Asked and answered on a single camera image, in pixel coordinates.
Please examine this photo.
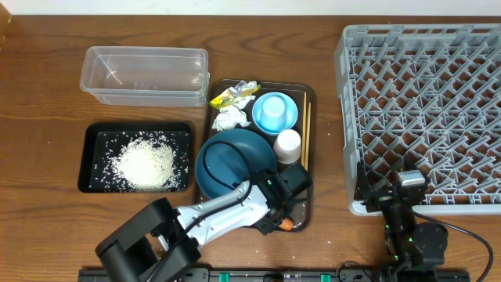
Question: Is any black rectangular tray bin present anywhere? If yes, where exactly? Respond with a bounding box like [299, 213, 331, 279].
[77, 121, 193, 193]

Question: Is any white pink cup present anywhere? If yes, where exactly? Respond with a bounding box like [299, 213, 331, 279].
[273, 129, 301, 165]

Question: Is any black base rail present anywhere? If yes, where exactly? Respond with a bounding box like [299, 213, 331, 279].
[77, 266, 470, 282]

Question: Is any wooden chopstick right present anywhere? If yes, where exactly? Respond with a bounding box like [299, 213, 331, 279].
[304, 103, 312, 171]

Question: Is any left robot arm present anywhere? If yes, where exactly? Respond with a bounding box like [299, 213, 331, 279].
[96, 164, 312, 281]

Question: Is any clear plastic bin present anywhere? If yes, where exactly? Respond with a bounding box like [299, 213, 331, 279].
[80, 46, 210, 107]

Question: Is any grey dishwasher rack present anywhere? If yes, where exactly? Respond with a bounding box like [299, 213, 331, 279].
[334, 23, 500, 216]

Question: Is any wooden chopstick left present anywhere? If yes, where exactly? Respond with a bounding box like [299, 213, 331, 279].
[301, 92, 307, 166]

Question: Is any dark blue plate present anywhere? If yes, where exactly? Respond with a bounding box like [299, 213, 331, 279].
[195, 128, 277, 199]

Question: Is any pile of white rice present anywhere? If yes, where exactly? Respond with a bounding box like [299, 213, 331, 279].
[90, 131, 189, 193]

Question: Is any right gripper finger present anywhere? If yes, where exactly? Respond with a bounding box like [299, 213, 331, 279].
[354, 162, 371, 201]
[402, 154, 418, 171]

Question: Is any wooden chopstick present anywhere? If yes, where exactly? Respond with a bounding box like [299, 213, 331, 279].
[301, 92, 307, 166]
[304, 103, 312, 171]

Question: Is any light blue bowl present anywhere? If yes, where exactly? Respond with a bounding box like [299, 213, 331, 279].
[251, 92, 298, 136]

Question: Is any brown serving tray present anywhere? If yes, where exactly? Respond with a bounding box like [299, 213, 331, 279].
[194, 81, 317, 232]

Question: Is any white tissue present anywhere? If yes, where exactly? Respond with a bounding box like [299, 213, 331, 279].
[211, 96, 255, 132]

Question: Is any yellow foil snack wrapper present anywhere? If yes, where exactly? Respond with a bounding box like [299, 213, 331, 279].
[209, 81, 261, 110]

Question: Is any orange carrot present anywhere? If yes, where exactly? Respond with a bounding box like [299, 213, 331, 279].
[279, 217, 294, 231]

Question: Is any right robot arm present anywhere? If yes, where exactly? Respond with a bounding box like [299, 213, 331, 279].
[354, 160, 448, 281]

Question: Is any light blue cup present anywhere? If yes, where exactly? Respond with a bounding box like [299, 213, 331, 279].
[260, 96, 287, 132]

